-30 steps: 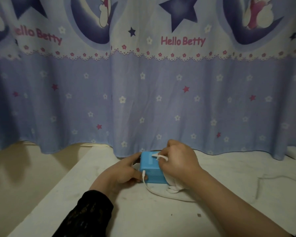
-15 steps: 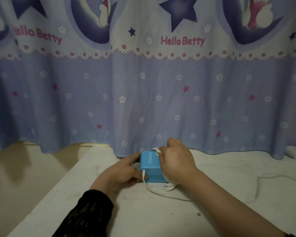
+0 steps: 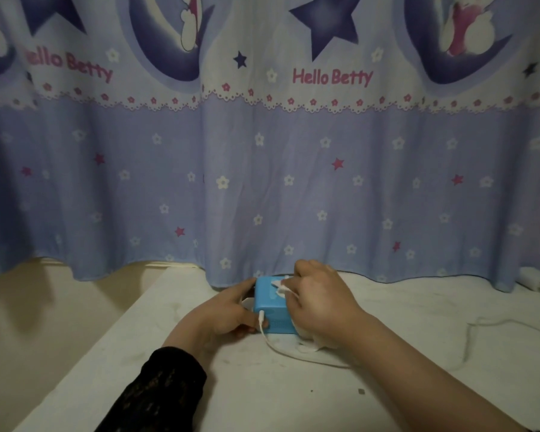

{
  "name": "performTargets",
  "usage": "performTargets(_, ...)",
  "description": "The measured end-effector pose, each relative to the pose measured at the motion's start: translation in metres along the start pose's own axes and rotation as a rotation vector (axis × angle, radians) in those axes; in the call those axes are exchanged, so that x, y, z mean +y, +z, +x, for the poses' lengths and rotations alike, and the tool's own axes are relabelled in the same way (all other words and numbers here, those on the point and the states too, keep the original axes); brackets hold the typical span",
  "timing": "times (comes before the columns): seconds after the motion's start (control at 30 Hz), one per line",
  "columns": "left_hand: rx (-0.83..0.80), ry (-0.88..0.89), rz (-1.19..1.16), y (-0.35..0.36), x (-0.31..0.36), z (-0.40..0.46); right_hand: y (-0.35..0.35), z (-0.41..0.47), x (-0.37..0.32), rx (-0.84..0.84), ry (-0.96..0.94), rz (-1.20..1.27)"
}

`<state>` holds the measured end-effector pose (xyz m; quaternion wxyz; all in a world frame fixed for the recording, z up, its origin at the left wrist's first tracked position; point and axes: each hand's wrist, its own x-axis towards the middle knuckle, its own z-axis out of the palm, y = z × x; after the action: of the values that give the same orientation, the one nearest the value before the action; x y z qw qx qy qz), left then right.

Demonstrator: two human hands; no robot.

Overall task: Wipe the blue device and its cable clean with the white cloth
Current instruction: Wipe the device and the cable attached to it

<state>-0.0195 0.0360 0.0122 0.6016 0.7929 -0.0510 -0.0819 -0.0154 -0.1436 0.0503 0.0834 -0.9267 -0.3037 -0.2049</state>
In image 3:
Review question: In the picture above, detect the blue star printed curtain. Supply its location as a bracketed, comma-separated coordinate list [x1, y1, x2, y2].
[0, 0, 540, 294]

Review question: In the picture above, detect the person's left hand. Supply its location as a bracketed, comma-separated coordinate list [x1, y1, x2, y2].
[163, 278, 269, 356]

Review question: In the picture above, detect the person's right hand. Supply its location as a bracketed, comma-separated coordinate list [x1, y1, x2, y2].
[286, 260, 371, 348]

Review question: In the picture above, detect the white charger adapter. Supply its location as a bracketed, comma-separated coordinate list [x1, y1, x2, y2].
[517, 266, 540, 294]

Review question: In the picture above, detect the small blue cube box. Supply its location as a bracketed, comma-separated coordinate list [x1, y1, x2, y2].
[253, 276, 299, 336]

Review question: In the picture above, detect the person's right forearm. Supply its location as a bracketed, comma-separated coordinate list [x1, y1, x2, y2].
[337, 311, 540, 432]

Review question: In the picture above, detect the white cable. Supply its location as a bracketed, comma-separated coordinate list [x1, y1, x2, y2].
[257, 310, 540, 369]

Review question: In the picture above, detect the white cloth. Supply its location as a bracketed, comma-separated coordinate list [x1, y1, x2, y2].
[272, 275, 341, 355]

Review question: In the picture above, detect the person's left forearm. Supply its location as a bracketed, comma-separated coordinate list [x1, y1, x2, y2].
[94, 344, 208, 432]

